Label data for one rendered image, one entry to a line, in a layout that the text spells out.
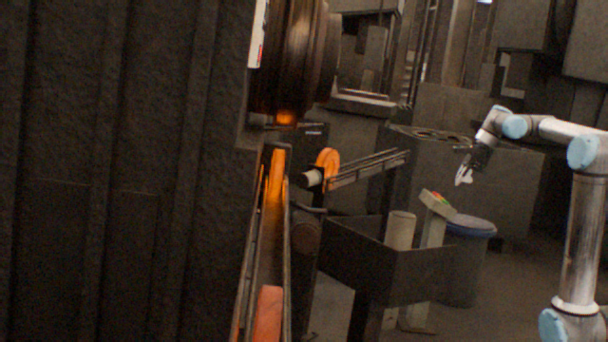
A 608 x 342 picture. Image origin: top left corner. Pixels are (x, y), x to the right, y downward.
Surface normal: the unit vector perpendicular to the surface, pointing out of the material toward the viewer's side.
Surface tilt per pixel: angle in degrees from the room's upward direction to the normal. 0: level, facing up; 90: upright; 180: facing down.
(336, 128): 90
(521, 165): 90
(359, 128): 90
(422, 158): 90
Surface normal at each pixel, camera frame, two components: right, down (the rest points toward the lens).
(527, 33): -0.91, -0.04
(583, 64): 0.38, 0.22
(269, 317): 0.15, -0.68
